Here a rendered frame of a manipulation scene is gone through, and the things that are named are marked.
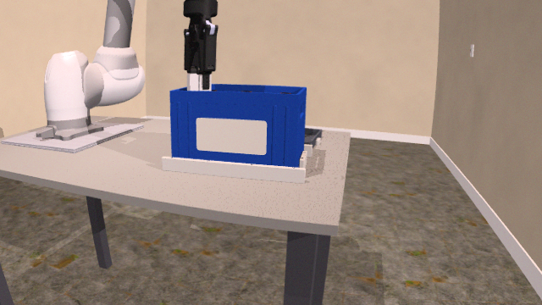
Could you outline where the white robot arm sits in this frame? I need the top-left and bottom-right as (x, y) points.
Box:
(36, 0), (145, 141)

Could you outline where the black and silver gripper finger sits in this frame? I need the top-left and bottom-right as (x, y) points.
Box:
(193, 20), (218, 91)
(184, 25), (199, 91)

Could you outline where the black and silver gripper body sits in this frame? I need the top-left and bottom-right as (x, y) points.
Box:
(183, 0), (218, 39)

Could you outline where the blue plastic crate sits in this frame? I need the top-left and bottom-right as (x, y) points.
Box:
(171, 84), (307, 168)

